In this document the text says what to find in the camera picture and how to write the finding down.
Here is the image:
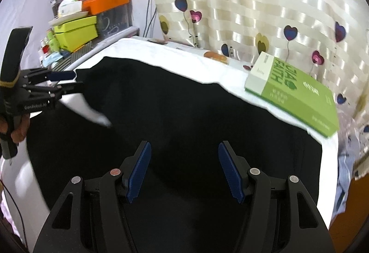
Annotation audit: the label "black pants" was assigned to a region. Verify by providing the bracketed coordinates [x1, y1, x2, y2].
[26, 57, 322, 252]

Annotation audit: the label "person's left hand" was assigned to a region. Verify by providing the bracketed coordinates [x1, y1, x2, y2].
[0, 114, 30, 144]

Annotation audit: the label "grey striped shelf board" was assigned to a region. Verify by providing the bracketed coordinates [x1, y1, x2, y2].
[51, 39, 116, 72]

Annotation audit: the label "lime green shoe box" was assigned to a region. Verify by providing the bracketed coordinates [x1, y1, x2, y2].
[54, 16, 98, 52]

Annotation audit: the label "brown wooden cabinet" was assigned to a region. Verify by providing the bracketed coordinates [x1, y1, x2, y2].
[329, 174, 368, 252]

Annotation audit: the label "orange box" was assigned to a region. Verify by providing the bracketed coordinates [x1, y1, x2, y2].
[82, 0, 129, 15]

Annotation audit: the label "green white box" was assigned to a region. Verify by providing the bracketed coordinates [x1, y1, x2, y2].
[244, 52, 339, 138]

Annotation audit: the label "heart patterned cream curtain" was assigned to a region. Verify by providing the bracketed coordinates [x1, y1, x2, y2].
[145, 0, 369, 181]

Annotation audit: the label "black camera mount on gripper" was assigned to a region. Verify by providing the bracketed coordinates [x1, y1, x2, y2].
[1, 26, 33, 88]

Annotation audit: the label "black hanging cables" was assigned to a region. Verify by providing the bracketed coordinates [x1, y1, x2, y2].
[143, 0, 158, 38]

